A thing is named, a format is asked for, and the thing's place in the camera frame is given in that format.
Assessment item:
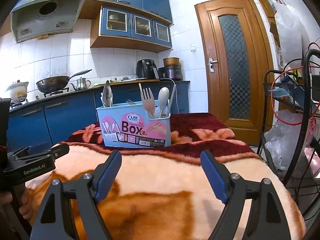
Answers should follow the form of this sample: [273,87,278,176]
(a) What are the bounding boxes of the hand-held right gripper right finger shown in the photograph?
[200,150,292,240]

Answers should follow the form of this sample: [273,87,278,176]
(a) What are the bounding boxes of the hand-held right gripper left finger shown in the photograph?
[30,150,123,240]

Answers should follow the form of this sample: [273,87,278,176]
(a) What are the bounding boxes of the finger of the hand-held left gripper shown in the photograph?
[8,142,70,160]

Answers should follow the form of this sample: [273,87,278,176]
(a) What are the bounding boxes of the blue utensil box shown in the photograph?
[96,100,172,148]

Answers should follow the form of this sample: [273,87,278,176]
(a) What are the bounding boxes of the metal spoon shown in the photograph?
[102,80,113,107]

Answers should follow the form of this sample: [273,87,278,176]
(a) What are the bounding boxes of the white chopstick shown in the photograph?
[166,84,177,117]

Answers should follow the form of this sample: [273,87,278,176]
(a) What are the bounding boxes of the person's left hand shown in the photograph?
[19,187,33,227]

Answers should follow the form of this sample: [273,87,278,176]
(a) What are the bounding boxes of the blue lower kitchen cabinets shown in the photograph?
[6,81,190,153]

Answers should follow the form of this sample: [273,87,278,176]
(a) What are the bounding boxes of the floral plush blanket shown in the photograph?
[25,112,307,240]

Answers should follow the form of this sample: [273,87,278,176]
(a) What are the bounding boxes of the gas stove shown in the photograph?
[10,87,70,107]

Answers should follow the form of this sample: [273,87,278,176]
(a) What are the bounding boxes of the white cooking pot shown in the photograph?
[5,81,29,101]

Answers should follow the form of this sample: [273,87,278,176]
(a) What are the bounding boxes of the black wok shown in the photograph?
[36,69,92,93]

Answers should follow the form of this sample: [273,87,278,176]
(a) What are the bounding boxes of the wooden door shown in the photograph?
[195,0,275,145]

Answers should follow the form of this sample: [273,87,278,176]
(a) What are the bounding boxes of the metal kettle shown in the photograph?
[70,77,91,91]

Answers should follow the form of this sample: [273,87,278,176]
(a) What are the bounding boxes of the clear plastic bags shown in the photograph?
[264,110,308,173]

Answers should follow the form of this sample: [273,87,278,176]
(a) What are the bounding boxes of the beige plastic fork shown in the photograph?
[140,87,156,119]

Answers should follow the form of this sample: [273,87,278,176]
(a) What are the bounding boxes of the beige plastic spoon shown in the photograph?
[157,87,170,118]

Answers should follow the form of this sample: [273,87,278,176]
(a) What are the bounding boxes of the black air fryer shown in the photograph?
[136,59,159,80]

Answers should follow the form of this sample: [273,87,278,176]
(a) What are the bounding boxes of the rice cooker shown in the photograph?
[158,57,182,81]

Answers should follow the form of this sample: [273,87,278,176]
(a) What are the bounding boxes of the grey range hood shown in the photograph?
[10,0,87,43]

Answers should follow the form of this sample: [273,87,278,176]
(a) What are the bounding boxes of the hanging clear plastic bag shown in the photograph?
[271,0,310,70]

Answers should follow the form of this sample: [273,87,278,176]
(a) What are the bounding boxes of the red cable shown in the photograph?
[271,66,320,125]

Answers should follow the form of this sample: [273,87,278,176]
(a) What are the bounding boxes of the metal door handle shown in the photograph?
[208,57,218,73]

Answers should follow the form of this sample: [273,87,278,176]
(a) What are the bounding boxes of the black wire rack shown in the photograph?
[257,42,320,220]

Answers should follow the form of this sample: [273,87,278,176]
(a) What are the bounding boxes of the glass door wall cabinet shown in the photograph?
[90,6,173,53]

